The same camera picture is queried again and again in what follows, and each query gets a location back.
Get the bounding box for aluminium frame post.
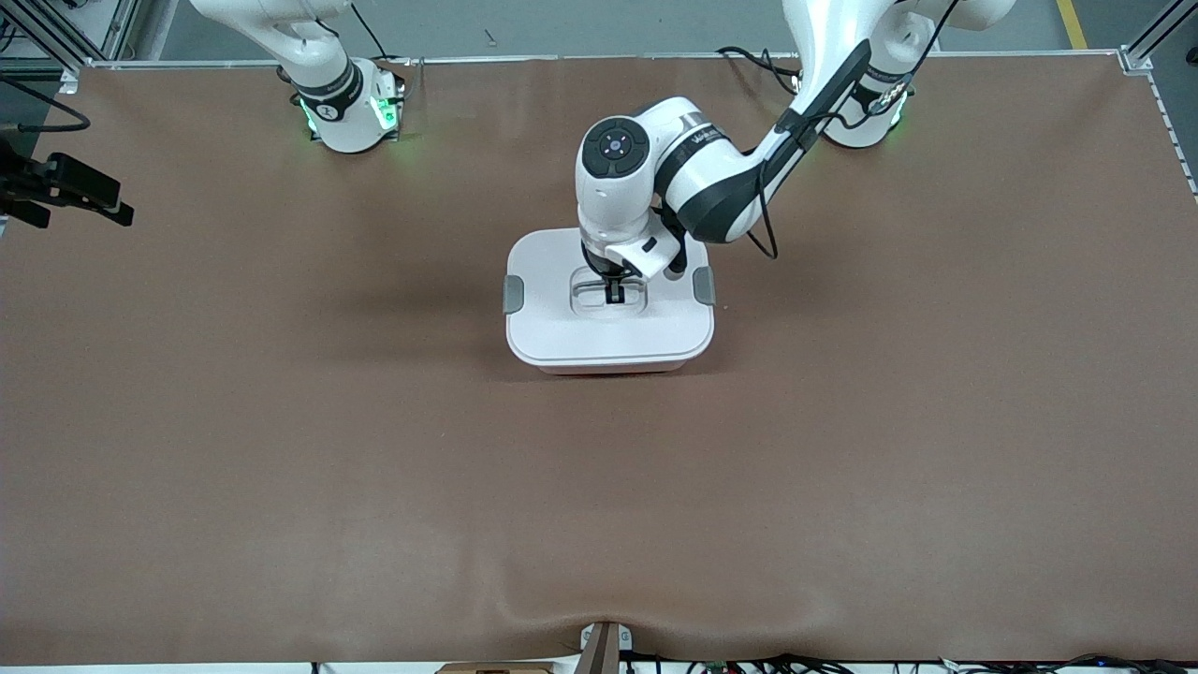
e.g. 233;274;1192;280
0;0;141;74
1118;0;1198;76

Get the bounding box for metal bracket with brown post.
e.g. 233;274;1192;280
578;621;635;674

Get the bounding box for white box lid grey clasps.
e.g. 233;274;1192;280
504;225;717;366

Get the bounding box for black arm base cable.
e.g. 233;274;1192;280
351;0;417;95
716;45;801;95

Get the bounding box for black right arm base cable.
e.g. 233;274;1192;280
351;0;417;95

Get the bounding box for brown table mat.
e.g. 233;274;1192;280
0;51;1198;666

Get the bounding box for pink translucent plastic box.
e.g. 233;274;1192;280
535;359;689;376

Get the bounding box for black left arm base cable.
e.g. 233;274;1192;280
716;45;801;95

